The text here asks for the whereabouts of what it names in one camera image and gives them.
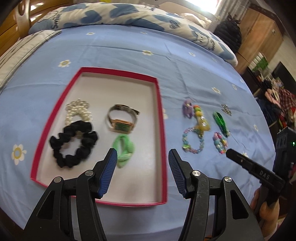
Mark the colorful bead bracelet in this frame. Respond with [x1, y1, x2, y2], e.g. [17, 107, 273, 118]
[212, 131, 229, 155]

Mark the pastel chain bracelet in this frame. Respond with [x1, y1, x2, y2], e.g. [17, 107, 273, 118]
[181, 126, 205, 155]

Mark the green braided hair tie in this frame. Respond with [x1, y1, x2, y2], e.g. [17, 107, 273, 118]
[212, 111, 231, 138]

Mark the yellow claw hair clip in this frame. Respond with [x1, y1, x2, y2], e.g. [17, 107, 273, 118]
[195, 116, 210, 136]

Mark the purple hair tie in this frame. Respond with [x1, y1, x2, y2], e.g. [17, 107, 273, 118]
[181, 99, 194, 119]

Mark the light green hair tie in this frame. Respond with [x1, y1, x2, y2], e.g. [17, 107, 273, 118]
[112, 134, 136, 169]

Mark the black velvet scrunchie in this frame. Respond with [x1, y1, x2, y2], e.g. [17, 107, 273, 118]
[49, 120, 99, 168]

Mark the gold wristwatch green face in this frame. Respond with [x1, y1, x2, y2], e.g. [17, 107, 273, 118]
[107, 104, 140, 134]

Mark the red jewelry tray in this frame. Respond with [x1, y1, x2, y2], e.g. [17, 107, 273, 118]
[31, 67, 167, 207]

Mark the person's right hand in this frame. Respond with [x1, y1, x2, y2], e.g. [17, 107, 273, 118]
[259, 199, 287, 240]

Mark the silver rhinestone hair clip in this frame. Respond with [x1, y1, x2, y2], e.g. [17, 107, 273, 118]
[221, 104, 232, 116]

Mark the clear comb with beads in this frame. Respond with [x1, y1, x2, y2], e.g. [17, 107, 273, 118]
[193, 105, 205, 120]

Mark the pile of clothes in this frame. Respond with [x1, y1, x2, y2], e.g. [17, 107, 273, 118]
[255, 71, 295, 135]

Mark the blue floral bed sheet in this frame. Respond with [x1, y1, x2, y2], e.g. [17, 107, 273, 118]
[1, 25, 275, 240]

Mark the black television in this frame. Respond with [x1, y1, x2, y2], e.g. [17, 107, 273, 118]
[271, 62, 296, 93]

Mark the wooden wardrobe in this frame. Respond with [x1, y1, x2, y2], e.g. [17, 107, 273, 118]
[235, 4, 285, 74]

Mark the blue white patterned quilt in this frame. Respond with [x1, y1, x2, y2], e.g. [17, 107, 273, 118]
[29, 3, 238, 67]

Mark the wooden headboard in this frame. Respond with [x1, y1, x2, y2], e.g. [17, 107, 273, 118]
[1, 1, 73, 54]

